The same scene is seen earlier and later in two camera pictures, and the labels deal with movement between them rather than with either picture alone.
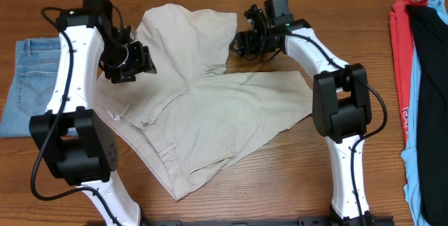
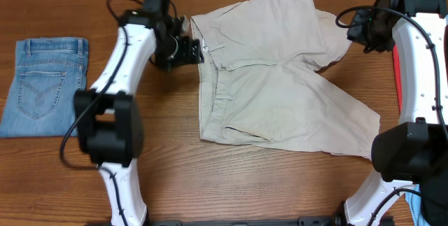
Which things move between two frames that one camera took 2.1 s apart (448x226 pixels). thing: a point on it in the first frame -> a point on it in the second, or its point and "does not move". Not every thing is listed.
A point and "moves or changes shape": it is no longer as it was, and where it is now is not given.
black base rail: [302, 221] does not move
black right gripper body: [256, 46] -> [374, 34]
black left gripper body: [120, 60] -> [177, 52]
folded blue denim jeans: [34, 81] does not move
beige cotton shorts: [191, 116] moves or changes shape
